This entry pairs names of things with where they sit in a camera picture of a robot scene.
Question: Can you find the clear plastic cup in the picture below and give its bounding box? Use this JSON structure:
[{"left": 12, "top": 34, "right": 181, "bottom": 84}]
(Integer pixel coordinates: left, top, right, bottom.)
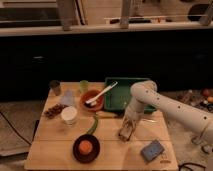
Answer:
[{"left": 59, "top": 90, "right": 75, "bottom": 106}]

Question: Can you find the dark grey cup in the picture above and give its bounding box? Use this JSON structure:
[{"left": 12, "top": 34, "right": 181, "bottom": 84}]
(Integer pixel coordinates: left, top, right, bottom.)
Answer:
[{"left": 49, "top": 80, "right": 61, "bottom": 96}]

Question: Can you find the black cable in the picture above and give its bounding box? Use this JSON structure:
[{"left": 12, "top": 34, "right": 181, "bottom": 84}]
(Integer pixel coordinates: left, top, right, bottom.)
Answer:
[{"left": 0, "top": 111, "right": 33, "bottom": 146}]

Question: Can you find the green plastic tray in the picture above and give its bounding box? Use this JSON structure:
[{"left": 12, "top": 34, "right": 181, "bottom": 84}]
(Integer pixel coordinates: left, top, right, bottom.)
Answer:
[{"left": 104, "top": 77, "right": 146, "bottom": 114}]

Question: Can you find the blue eraser sponge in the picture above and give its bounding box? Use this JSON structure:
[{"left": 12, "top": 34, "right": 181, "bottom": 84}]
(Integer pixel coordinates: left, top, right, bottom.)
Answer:
[{"left": 140, "top": 140, "right": 164, "bottom": 162}]

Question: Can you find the white spoon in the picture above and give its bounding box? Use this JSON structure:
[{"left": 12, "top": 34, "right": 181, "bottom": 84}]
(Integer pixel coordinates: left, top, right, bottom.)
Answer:
[{"left": 85, "top": 81, "right": 118, "bottom": 106}]

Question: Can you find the orange carrot slice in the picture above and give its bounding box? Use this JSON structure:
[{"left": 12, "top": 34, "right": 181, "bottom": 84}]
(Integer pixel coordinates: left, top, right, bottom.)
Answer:
[{"left": 79, "top": 140, "right": 93, "bottom": 155}]

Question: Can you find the green plastic cup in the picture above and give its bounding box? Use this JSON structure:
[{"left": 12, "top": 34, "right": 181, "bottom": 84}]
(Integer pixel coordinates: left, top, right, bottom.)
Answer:
[{"left": 79, "top": 80, "right": 89, "bottom": 93}]

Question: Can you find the black frying pan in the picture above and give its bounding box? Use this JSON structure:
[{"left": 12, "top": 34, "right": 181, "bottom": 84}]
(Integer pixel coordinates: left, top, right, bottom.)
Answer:
[{"left": 72, "top": 115, "right": 100, "bottom": 164}]

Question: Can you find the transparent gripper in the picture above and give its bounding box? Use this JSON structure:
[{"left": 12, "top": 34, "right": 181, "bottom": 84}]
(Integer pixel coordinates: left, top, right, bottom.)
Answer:
[{"left": 118, "top": 116, "right": 138, "bottom": 142}]

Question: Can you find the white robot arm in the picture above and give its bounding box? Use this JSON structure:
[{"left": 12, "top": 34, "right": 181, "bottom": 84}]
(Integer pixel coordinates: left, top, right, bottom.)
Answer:
[{"left": 118, "top": 80, "right": 213, "bottom": 144}]

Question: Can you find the white paper cup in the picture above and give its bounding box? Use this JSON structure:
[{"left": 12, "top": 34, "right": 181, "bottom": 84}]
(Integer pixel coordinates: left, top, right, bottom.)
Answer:
[{"left": 61, "top": 106, "right": 77, "bottom": 125}]

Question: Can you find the orange bowl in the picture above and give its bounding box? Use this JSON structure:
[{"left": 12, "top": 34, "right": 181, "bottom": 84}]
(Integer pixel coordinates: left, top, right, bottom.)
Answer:
[{"left": 79, "top": 89, "right": 105, "bottom": 112}]

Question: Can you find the brown grapes bunch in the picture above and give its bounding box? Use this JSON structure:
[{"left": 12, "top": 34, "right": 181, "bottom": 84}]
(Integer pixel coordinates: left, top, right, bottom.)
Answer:
[{"left": 44, "top": 104, "right": 66, "bottom": 119}]

